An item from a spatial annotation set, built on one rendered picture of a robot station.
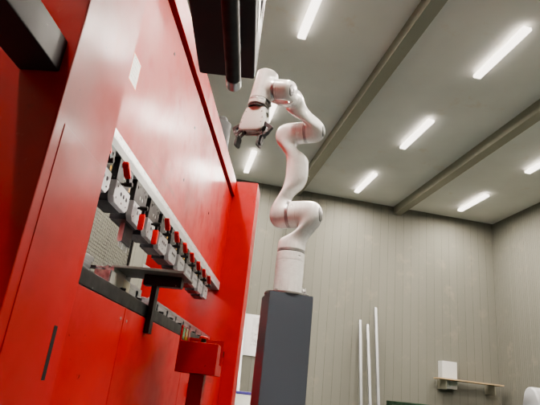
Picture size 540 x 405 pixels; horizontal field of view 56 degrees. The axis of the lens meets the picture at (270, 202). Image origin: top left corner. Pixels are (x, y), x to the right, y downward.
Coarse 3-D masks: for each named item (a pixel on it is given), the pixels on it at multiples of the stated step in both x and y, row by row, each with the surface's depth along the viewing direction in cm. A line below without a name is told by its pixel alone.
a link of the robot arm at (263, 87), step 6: (258, 72) 192; (264, 72) 190; (270, 72) 190; (258, 78) 190; (264, 78) 189; (270, 78) 189; (276, 78) 192; (258, 84) 189; (264, 84) 188; (270, 84) 188; (252, 90) 190; (258, 90) 187; (264, 90) 187; (270, 90) 187; (264, 96) 187; (270, 96) 188; (270, 102) 189
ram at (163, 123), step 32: (160, 0) 205; (160, 32) 209; (160, 64) 212; (128, 96) 179; (160, 96) 216; (192, 96) 270; (128, 128) 182; (160, 128) 219; (192, 128) 276; (128, 160) 185; (160, 160) 223; (192, 160) 282; (160, 192) 227; (192, 192) 288; (224, 192) 395; (192, 224) 295; (224, 224) 407
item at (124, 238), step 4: (120, 224) 195; (124, 224) 195; (120, 228) 195; (124, 228) 194; (128, 228) 199; (120, 232) 194; (124, 232) 195; (128, 232) 199; (132, 232) 204; (120, 236) 193; (124, 236) 195; (128, 236) 200; (120, 240) 193; (124, 240) 196; (128, 240) 200; (120, 244) 194; (124, 244) 197; (128, 244) 200; (124, 248) 199
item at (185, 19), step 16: (176, 0) 220; (176, 16) 228; (192, 32) 252; (192, 48) 254; (192, 64) 261; (208, 80) 297; (208, 96) 300; (208, 112) 306; (224, 144) 366; (224, 160) 372
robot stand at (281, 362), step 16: (272, 304) 199; (288, 304) 200; (304, 304) 201; (272, 320) 197; (288, 320) 198; (304, 320) 199; (272, 336) 195; (288, 336) 196; (304, 336) 197; (256, 352) 207; (272, 352) 193; (288, 352) 194; (304, 352) 195; (256, 368) 201; (272, 368) 191; (288, 368) 192; (304, 368) 193; (256, 384) 195; (272, 384) 189; (288, 384) 190; (304, 384) 191; (256, 400) 189; (272, 400) 187; (288, 400) 188; (304, 400) 189
